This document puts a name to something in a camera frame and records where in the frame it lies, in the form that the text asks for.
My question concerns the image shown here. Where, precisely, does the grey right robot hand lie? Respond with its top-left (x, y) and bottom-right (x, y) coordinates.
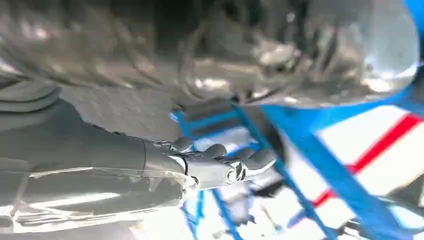
top-left (0, 98), bottom-right (278, 235)

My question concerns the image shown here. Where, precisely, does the right arm ribbed grey sleeve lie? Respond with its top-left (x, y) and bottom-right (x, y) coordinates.
top-left (0, 74), bottom-right (63, 114)

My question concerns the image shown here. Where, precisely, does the red floor tape line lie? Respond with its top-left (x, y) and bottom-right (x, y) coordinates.
top-left (312, 113), bottom-right (424, 209)

